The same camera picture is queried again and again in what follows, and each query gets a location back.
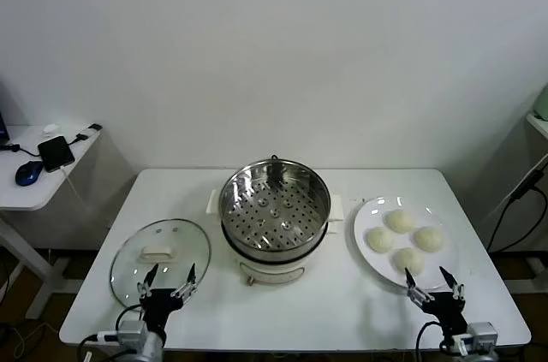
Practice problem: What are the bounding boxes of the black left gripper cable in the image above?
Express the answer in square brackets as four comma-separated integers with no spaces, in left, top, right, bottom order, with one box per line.
[76,304,145,362]

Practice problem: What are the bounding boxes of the blue computer mouse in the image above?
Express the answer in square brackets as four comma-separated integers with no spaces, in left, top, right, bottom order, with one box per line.
[15,160,45,187]

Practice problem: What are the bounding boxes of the stainless steel steamer basket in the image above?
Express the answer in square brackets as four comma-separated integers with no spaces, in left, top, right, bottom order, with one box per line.
[206,159,345,252]

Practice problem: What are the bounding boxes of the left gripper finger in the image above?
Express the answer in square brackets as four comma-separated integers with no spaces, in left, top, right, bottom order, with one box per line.
[136,263,159,298]
[170,262,199,300]

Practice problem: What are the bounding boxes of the thin white wall cable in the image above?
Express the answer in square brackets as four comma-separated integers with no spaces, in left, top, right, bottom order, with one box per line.
[483,154,548,226]

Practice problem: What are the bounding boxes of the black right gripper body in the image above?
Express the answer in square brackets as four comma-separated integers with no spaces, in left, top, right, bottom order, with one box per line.
[425,291,469,340]

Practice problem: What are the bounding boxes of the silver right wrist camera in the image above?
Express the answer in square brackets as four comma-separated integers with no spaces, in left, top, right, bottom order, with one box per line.
[451,321,501,351]

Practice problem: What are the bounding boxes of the white steamed baozi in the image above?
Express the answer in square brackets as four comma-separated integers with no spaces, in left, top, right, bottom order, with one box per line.
[385,208,416,234]
[364,226,395,254]
[392,246,426,276]
[412,225,445,252]

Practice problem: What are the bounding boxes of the pale green object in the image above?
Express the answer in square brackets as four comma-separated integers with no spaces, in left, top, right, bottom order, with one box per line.
[537,83,548,122]

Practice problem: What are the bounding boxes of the white shelf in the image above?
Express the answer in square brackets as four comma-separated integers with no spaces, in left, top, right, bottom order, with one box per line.
[525,112,548,140]

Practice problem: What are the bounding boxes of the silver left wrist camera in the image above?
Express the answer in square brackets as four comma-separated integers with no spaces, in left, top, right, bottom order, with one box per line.
[98,321,150,345]

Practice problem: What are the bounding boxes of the white round plate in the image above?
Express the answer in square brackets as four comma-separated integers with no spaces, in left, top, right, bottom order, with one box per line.
[352,196,460,290]

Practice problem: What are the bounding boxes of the glass pot lid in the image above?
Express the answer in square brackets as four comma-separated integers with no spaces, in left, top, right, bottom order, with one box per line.
[109,218,212,311]

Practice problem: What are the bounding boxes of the white side table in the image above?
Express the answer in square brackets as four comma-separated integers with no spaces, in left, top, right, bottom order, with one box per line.
[0,124,106,320]

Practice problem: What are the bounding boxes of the white phone charging cable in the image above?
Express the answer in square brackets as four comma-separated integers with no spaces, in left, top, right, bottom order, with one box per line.
[59,164,93,216]

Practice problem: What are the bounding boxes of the cream electric cooking pot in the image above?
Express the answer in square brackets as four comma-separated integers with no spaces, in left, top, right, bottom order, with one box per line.
[221,220,339,288]

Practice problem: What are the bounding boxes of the dark laptop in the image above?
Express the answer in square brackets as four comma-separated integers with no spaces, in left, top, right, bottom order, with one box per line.
[0,79,10,145]

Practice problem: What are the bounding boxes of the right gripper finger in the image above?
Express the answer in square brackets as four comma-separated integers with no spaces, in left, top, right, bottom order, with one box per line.
[439,265,467,301]
[404,266,434,306]

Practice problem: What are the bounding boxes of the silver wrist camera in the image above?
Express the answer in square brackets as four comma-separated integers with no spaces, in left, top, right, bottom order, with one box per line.
[98,321,150,345]
[451,321,501,351]

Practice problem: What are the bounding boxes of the black smartphone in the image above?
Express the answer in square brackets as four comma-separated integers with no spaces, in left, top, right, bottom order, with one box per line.
[37,135,76,173]

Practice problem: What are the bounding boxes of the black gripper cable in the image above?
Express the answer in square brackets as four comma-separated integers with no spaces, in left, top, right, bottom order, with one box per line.
[416,321,449,362]
[76,304,145,362]

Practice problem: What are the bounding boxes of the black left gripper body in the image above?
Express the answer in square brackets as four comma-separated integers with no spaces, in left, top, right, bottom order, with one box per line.
[139,288,190,336]

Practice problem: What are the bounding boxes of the black laptop cable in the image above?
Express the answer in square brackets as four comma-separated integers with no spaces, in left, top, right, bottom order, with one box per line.
[0,142,42,158]

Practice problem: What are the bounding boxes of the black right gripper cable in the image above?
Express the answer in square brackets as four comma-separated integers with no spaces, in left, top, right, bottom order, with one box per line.
[416,321,449,362]

